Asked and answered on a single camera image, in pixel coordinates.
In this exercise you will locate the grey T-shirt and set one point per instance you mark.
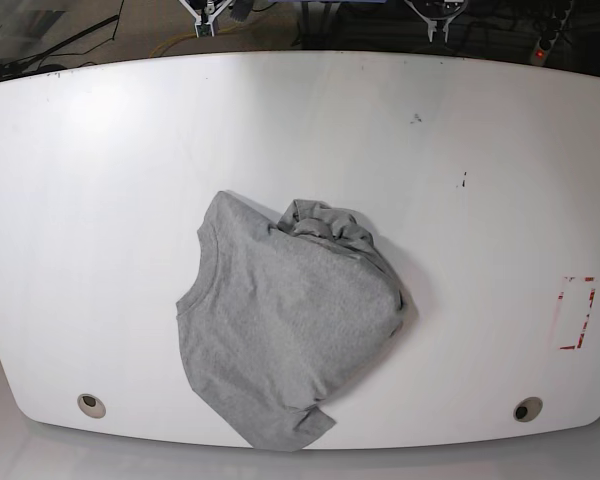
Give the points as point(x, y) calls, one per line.
point(282, 315)

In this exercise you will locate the red tape rectangle marking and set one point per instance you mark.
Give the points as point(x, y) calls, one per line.
point(573, 312)

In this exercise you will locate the left table cable grommet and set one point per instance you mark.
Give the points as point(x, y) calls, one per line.
point(91, 406)

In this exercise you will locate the table cable grommet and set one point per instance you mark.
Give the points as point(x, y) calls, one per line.
point(91, 406)
point(528, 409)

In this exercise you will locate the right table cable grommet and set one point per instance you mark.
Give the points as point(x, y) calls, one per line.
point(528, 409)

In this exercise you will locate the black power strip red switch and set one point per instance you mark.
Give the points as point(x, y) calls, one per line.
point(549, 34)

